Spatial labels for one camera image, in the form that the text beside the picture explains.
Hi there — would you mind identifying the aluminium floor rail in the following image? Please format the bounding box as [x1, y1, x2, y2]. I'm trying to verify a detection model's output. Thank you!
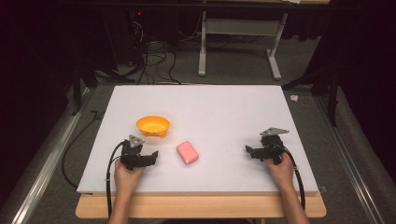
[8, 88, 96, 224]
[314, 94, 387, 224]

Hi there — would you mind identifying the bundle of black floor cables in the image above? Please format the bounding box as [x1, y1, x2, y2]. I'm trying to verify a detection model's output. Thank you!
[125, 18, 183, 86]

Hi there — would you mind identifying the white table board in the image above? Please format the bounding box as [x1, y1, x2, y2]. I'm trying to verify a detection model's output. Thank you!
[76, 84, 319, 194]

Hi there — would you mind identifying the person's left hand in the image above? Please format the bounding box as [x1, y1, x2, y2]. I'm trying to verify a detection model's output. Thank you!
[113, 160, 146, 196]

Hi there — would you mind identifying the black metal stand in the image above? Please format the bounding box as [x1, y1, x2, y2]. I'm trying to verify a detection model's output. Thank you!
[64, 55, 136, 117]
[281, 62, 341, 128]

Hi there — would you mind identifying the black floor cable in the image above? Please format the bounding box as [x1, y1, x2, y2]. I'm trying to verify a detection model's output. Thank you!
[61, 109, 106, 189]

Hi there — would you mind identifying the white metal table frame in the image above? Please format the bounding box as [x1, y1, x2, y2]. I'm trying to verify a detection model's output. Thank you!
[197, 10, 290, 81]

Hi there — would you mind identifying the orange bowl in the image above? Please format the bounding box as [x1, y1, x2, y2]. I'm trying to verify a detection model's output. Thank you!
[135, 115, 172, 139]

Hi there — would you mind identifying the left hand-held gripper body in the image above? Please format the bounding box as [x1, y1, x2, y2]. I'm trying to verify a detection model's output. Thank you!
[120, 133, 154, 171]

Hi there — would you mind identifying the person's right hand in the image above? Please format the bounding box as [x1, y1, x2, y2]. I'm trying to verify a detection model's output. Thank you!
[264, 152, 295, 191]

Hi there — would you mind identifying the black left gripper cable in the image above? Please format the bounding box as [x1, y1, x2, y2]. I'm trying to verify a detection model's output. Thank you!
[105, 140, 127, 218]

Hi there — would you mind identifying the wooden table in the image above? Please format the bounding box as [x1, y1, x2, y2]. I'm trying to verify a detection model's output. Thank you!
[75, 190, 328, 219]

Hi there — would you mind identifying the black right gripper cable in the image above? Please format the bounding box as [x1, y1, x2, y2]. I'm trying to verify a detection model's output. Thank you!
[271, 142, 306, 211]

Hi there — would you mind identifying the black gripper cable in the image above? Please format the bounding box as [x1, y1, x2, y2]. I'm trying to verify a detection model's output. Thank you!
[271, 142, 306, 211]
[105, 140, 127, 218]

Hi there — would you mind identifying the pink sponge block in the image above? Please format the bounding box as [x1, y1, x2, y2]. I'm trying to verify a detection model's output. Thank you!
[176, 140, 200, 165]

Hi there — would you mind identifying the black computer case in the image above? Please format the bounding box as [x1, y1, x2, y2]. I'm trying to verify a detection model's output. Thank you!
[102, 8, 181, 68]

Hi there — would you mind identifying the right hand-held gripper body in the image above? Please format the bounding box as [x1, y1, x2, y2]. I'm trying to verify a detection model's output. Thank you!
[257, 126, 290, 165]

